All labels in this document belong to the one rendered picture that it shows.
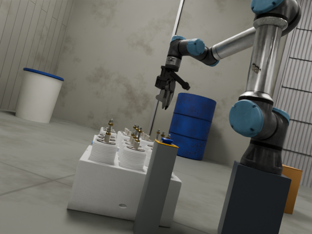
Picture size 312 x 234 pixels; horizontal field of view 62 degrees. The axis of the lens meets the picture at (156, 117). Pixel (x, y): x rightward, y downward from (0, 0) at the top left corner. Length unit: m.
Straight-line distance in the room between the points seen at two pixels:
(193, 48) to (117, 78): 3.49
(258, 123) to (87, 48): 4.37
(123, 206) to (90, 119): 3.79
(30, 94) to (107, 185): 2.73
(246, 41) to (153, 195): 0.75
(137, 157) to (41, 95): 2.70
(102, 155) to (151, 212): 0.28
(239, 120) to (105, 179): 0.51
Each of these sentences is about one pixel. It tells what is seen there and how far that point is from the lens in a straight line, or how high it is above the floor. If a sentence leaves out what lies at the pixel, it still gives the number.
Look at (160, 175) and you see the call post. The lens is 0.85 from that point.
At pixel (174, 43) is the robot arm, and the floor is 0.76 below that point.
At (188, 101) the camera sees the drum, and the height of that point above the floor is 0.75.
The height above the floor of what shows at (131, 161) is 0.21.
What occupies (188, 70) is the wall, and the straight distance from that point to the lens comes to 4.36.
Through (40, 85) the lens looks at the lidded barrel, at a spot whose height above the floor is 0.45.
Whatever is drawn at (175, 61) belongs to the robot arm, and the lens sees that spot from 1.29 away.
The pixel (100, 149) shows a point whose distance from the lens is 0.98.
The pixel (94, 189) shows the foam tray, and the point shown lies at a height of 0.09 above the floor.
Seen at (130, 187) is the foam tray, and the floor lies 0.12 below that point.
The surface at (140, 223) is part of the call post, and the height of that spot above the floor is 0.05.
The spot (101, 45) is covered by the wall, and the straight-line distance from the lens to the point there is 4.92.
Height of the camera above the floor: 0.38
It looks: 1 degrees up
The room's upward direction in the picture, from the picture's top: 14 degrees clockwise
